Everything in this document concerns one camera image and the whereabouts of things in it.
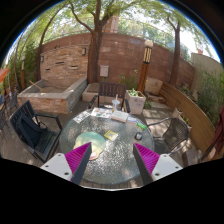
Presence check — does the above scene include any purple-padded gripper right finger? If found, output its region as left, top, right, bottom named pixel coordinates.
left=133, top=143, right=182, bottom=185

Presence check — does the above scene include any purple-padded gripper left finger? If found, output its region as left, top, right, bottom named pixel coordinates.
left=41, top=143, right=92, bottom=185

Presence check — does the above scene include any round teal mouse pad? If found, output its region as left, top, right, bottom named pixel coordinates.
left=74, top=132, right=106, bottom=160

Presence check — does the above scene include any round glass patio table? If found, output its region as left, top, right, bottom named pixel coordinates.
left=60, top=116, right=154, bottom=185

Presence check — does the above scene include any green marker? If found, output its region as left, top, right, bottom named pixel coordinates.
left=137, top=122, right=146, bottom=130

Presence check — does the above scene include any wicker chair at right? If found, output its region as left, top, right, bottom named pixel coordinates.
left=148, top=117, right=190, bottom=154

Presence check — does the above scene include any black chair at left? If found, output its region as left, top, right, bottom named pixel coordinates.
left=10, top=100, right=62, bottom=163

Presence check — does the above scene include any yellow card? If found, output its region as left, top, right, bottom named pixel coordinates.
left=104, top=130, right=118, bottom=141

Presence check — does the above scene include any black and white leaflet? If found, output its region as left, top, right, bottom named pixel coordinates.
left=73, top=111, right=90, bottom=123

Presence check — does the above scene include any open book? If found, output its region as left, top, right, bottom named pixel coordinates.
left=111, top=110, right=129, bottom=123

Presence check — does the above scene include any colourful magazine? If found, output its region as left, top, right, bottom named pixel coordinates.
left=91, top=107, right=112, bottom=118

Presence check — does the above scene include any white square planter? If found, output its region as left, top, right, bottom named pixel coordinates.
left=126, top=89, right=146, bottom=115

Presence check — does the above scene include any stone fountain basin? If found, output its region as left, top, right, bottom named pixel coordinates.
left=17, top=78, right=87, bottom=114

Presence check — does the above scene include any plastic cup with straw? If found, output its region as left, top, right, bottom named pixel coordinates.
left=112, top=94, right=120, bottom=112

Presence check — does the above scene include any dark wooden chair behind table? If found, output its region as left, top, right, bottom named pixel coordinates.
left=88, top=82, right=130, bottom=112

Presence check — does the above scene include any central tree trunk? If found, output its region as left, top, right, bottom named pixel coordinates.
left=69, top=0, right=115, bottom=83

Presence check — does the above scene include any right tree trunk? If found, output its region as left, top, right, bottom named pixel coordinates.
left=167, top=15, right=180, bottom=86

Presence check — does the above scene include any grey utility box on wall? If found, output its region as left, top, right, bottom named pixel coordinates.
left=100, top=65, right=109, bottom=77

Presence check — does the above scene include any wooden lamp post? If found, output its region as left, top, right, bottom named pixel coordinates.
left=137, top=40, right=153, bottom=92

